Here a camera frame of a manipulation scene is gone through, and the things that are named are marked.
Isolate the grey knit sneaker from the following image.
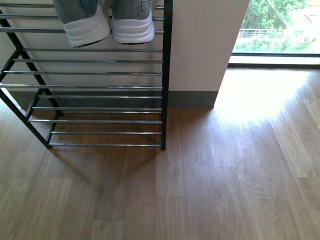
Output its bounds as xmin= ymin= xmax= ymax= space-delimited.
xmin=53 ymin=0 xmax=111 ymax=48
xmin=111 ymin=0 xmax=155 ymax=45

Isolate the black metal shoe rack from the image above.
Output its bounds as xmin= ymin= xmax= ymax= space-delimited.
xmin=0 ymin=0 xmax=173 ymax=149

